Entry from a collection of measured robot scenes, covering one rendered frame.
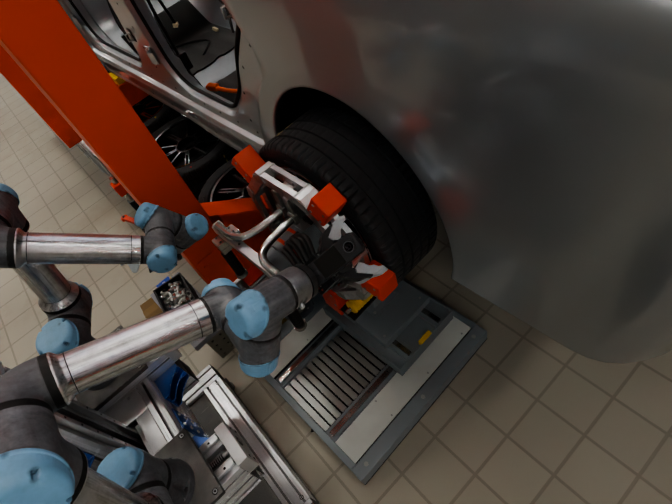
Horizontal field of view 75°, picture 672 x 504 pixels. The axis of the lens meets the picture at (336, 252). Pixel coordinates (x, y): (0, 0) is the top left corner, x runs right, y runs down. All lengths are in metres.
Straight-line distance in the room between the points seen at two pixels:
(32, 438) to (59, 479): 0.07
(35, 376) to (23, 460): 0.15
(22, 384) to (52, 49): 0.85
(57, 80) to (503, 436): 1.93
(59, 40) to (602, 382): 2.18
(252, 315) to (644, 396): 1.75
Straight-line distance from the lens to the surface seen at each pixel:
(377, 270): 0.92
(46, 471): 0.76
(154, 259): 1.21
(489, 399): 2.07
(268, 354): 0.83
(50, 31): 1.39
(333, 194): 1.19
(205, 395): 2.15
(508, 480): 1.99
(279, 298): 0.76
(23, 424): 0.80
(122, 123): 1.48
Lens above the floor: 1.96
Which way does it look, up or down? 50 degrees down
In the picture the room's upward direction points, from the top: 22 degrees counter-clockwise
